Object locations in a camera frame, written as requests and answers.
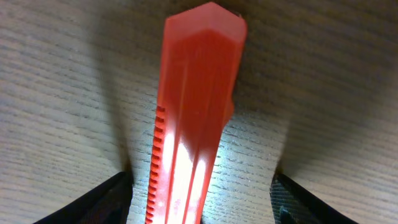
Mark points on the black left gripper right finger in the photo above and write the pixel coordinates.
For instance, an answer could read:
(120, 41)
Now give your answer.
(293, 204)

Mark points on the red utility knife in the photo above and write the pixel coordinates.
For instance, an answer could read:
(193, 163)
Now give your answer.
(201, 54)

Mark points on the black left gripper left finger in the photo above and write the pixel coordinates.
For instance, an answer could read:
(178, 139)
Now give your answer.
(107, 203)

